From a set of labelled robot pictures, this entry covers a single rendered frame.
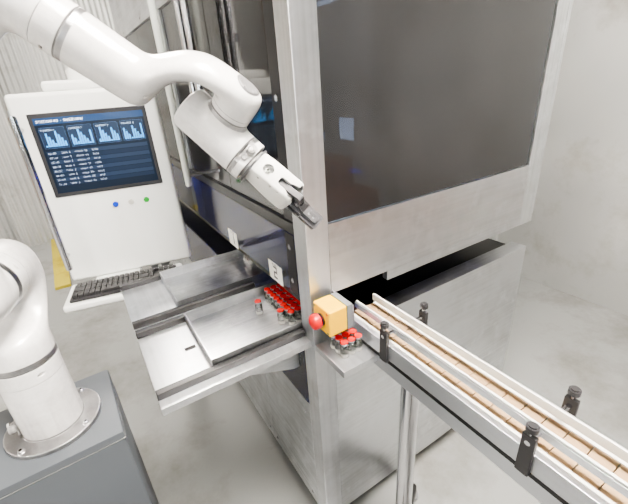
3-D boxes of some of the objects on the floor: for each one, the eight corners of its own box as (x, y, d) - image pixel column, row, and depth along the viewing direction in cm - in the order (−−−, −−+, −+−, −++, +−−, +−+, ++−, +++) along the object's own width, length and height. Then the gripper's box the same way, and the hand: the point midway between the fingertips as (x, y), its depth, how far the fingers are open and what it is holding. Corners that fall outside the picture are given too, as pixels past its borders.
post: (334, 510, 147) (279, -321, 58) (343, 523, 142) (298, -358, 54) (320, 520, 144) (240, -341, 55) (329, 534, 139) (257, -381, 51)
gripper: (233, 183, 80) (297, 240, 83) (240, 165, 65) (317, 234, 69) (256, 158, 81) (318, 215, 85) (268, 135, 67) (342, 204, 70)
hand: (310, 217), depth 76 cm, fingers closed
